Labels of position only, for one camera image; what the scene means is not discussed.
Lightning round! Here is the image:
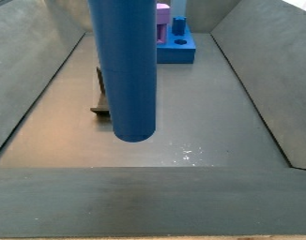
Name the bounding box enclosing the purple tall peg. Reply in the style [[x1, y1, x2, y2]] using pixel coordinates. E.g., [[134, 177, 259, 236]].
[[157, 3, 171, 44]]

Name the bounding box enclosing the black curved holder bracket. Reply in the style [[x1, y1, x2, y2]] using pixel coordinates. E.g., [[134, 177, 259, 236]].
[[91, 68, 110, 114]]

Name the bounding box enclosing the blue round cylinder peg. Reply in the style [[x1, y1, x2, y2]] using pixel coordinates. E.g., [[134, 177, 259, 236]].
[[88, 0, 157, 143]]

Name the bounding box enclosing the blue peg board base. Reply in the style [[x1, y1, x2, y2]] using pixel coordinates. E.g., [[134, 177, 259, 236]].
[[157, 26, 195, 64]]

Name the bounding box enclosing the small dark blue peg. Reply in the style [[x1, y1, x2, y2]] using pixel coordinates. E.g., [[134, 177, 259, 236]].
[[173, 16, 186, 36]]

